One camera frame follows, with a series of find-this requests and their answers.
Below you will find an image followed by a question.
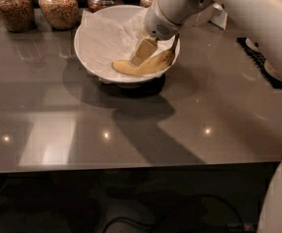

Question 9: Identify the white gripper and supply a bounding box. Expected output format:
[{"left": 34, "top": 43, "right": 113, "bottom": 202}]
[{"left": 130, "top": 0, "right": 181, "bottom": 66}]

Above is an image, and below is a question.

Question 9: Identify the yellow banana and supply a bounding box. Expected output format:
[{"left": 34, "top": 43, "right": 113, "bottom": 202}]
[{"left": 112, "top": 35, "right": 179, "bottom": 76}]

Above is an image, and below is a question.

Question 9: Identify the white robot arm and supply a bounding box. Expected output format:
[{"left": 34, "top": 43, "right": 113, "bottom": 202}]
[{"left": 144, "top": 0, "right": 282, "bottom": 233}]

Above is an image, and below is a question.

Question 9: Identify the white bowl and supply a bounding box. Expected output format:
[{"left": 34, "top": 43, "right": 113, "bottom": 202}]
[{"left": 73, "top": 4, "right": 181, "bottom": 89}]

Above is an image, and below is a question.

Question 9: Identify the white paper liner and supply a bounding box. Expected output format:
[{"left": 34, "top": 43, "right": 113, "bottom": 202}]
[{"left": 78, "top": 7, "right": 175, "bottom": 82}]

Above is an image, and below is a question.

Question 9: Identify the white card stand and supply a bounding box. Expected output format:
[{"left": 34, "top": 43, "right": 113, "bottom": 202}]
[{"left": 210, "top": 3, "right": 228, "bottom": 30}]

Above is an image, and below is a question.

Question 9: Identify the black rubber mat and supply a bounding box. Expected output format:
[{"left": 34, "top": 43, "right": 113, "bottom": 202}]
[{"left": 236, "top": 37, "right": 282, "bottom": 89}]

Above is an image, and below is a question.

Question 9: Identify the glass jar far left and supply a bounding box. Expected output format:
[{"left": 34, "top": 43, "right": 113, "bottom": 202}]
[{"left": 0, "top": 0, "right": 35, "bottom": 32}]

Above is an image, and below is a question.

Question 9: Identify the black cable under table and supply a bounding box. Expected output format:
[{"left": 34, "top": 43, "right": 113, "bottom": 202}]
[{"left": 101, "top": 194, "right": 259, "bottom": 233}]

